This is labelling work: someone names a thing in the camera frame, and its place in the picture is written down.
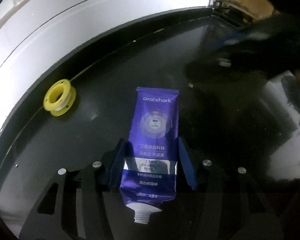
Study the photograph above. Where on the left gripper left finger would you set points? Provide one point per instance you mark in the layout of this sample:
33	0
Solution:
76	196

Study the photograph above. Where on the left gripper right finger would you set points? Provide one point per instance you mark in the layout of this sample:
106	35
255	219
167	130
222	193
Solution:
221	199

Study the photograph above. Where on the purple toothpaste tube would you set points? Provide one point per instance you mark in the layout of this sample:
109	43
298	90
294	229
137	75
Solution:
150	166

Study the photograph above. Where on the yellow tape spool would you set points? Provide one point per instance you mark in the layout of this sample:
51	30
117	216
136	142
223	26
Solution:
59	98

